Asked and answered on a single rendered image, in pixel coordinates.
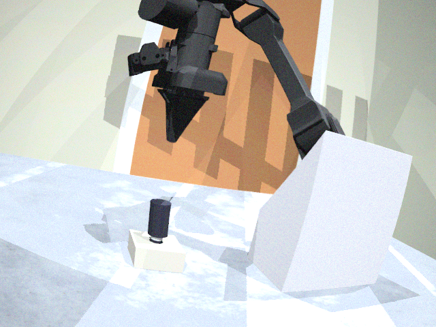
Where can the black marker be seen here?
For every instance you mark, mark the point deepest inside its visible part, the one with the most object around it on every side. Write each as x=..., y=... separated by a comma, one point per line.
x=156, y=240

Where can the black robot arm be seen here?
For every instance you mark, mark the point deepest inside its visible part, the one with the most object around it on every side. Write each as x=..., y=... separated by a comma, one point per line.
x=308, y=119

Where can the dark blue cylinder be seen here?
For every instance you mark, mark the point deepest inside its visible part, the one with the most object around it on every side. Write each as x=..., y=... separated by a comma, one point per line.
x=159, y=218

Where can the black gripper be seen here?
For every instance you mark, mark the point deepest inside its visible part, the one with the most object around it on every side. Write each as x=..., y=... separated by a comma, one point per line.
x=183, y=90

